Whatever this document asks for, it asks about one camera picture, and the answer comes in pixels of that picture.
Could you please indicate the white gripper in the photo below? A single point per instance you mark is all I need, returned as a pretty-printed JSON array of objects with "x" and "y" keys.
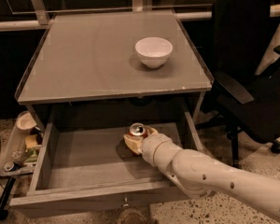
[{"x": 151, "y": 146}]

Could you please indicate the red coke can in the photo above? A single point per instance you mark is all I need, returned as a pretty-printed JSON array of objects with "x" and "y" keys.
[{"x": 138, "y": 129}]

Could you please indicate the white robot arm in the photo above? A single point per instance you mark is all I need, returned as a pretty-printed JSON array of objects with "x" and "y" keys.
[{"x": 198, "y": 175}]

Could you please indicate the metal drawer knob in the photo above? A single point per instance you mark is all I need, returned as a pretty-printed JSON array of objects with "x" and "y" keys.
[{"x": 125, "y": 202}]

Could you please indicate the open grey top drawer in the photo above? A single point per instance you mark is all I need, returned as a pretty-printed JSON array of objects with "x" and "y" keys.
[{"x": 84, "y": 165}]

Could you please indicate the grey cabinet with glass top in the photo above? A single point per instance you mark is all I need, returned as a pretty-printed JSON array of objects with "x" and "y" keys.
[{"x": 92, "y": 57}]

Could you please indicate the white ceramic bowl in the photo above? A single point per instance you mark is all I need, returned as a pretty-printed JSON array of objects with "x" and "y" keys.
[{"x": 153, "y": 52}]

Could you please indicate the white cup in bin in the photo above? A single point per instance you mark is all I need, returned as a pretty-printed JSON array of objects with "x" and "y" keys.
[{"x": 25, "y": 122}]

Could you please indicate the clear plastic side bin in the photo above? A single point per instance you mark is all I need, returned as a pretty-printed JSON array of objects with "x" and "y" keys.
[{"x": 21, "y": 153}]

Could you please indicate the black office chair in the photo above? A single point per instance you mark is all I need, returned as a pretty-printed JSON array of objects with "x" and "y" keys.
[{"x": 244, "y": 100}]

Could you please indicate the black stand leg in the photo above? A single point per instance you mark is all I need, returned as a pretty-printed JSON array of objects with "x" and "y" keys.
[{"x": 4, "y": 197}]

